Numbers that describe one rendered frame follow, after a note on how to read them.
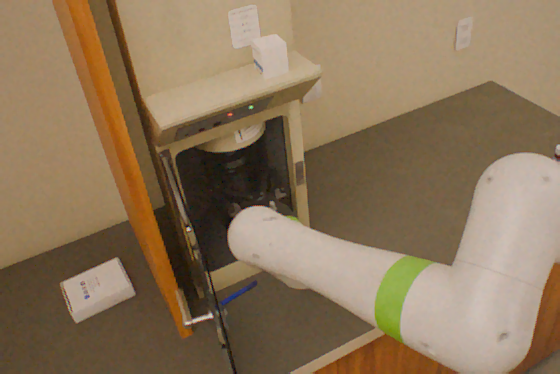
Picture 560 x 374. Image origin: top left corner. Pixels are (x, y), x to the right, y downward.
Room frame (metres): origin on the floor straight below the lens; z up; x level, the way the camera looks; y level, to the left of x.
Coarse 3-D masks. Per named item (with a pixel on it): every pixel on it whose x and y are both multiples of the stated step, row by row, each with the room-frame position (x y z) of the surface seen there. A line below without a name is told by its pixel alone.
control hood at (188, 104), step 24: (240, 72) 0.93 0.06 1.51; (312, 72) 0.90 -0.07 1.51; (168, 96) 0.87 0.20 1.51; (192, 96) 0.86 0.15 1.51; (216, 96) 0.85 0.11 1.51; (240, 96) 0.84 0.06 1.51; (264, 96) 0.86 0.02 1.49; (288, 96) 0.93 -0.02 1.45; (168, 120) 0.78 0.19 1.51; (192, 120) 0.80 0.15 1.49
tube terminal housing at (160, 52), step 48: (144, 0) 0.90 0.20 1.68; (192, 0) 0.93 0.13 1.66; (240, 0) 0.97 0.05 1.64; (288, 0) 1.01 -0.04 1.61; (144, 48) 0.89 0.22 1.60; (192, 48) 0.92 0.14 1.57; (288, 48) 1.00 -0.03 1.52; (144, 96) 0.88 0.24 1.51; (192, 144) 0.91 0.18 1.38; (288, 144) 1.02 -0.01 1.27
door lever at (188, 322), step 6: (180, 288) 0.68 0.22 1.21; (180, 294) 0.67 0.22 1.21; (180, 300) 0.65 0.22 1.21; (186, 300) 0.65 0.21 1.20; (180, 306) 0.64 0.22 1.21; (186, 306) 0.64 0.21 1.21; (186, 312) 0.62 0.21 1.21; (186, 318) 0.61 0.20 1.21; (192, 318) 0.61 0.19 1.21; (198, 318) 0.61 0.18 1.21; (204, 318) 0.61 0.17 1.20; (210, 318) 0.61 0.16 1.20; (186, 324) 0.60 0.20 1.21; (192, 324) 0.60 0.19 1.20
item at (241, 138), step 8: (248, 128) 0.99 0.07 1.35; (256, 128) 1.00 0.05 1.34; (264, 128) 1.03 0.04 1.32; (224, 136) 0.97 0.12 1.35; (232, 136) 0.97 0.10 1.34; (240, 136) 0.97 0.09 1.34; (248, 136) 0.98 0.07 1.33; (256, 136) 0.99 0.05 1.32; (200, 144) 0.98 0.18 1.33; (208, 144) 0.97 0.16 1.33; (216, 144) 0.96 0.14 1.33; (224, 144) 0.96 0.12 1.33; (232, 144) 0.96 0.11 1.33; (240, 144) 0.96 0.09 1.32; (248, 144) 0.97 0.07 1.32
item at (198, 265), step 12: (168, 168) 0.82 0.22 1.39; (180, 204) 0.71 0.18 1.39; (180, 216) 0.74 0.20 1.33; (192, 240) 0.61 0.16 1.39; (192, 252) 0.62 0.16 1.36; (204, 276) 0.57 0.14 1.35; (204, 288) 0.57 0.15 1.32; (204, 300) 0.73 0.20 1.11; (216, 324) 0.57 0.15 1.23; (216, 336) 0.64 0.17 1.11; (228, 360) 0.58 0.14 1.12; (228, 372) 0.57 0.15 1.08
